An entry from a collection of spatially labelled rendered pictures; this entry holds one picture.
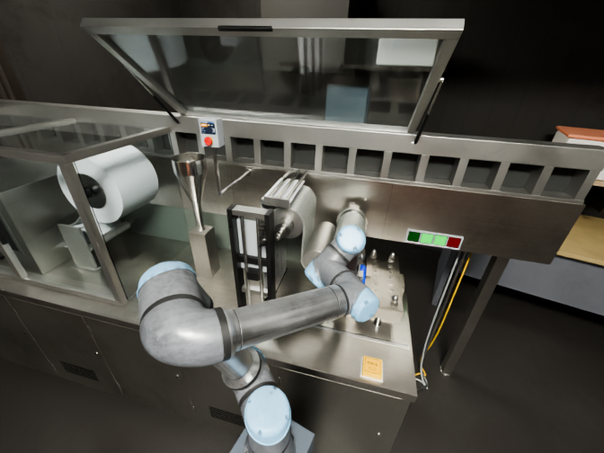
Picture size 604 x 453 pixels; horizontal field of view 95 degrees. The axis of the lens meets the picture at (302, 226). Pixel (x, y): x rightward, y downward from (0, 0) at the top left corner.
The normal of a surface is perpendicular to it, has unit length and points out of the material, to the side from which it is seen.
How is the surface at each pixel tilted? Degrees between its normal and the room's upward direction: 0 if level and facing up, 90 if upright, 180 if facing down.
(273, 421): 7
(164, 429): 0
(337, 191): 90
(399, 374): 0
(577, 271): 90
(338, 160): 90
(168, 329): 40
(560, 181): 90
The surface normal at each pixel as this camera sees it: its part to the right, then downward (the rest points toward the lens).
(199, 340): 0.26, -0.26
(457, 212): -0.25, 0.48
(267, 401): 0.10, -0.80
